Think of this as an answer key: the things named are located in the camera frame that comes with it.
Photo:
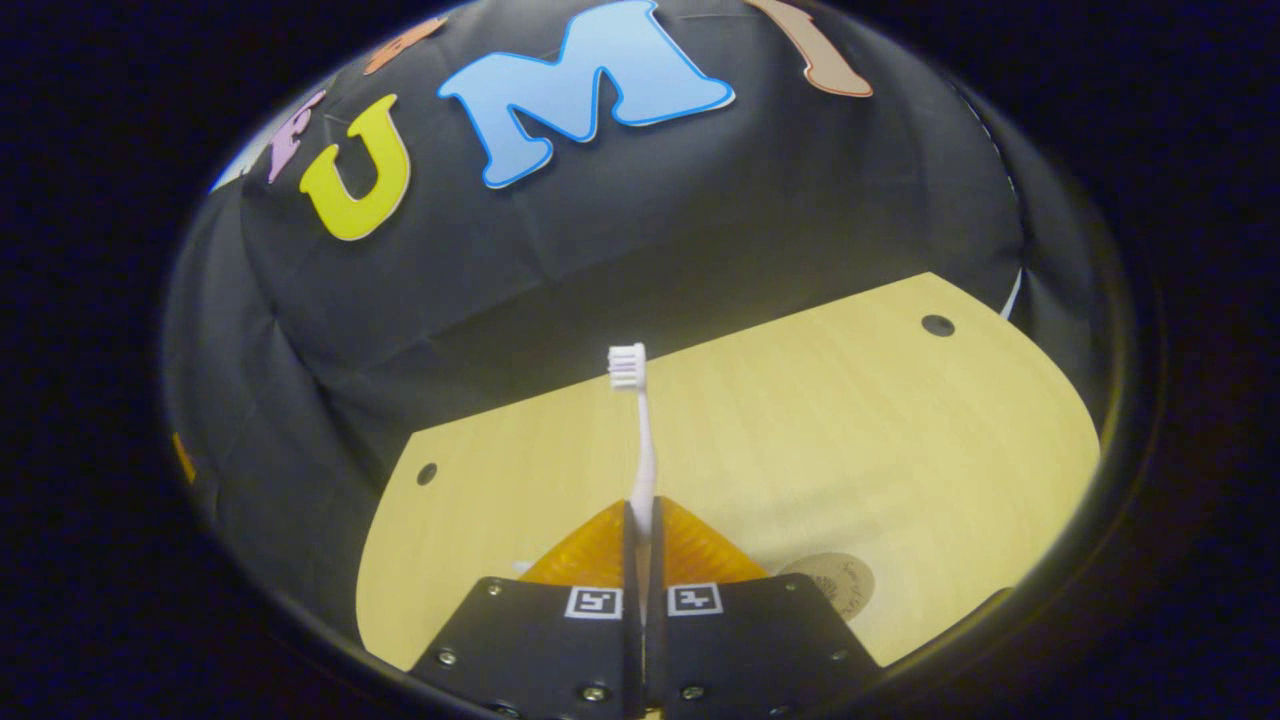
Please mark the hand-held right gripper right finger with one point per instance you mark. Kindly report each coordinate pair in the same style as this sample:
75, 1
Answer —
750, 650

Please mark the round cork coaster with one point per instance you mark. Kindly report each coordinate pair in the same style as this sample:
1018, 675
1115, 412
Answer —
840, 582

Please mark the white toothbrush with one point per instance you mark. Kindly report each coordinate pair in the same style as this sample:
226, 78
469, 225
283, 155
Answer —
645, 450

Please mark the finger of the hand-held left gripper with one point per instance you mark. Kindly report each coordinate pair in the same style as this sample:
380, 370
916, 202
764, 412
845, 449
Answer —
183, 458

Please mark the light wooden desktop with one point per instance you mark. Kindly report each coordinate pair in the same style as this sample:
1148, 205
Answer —
850, 450

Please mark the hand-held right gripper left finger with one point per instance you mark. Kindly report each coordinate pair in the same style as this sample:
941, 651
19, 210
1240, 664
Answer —
540, 650

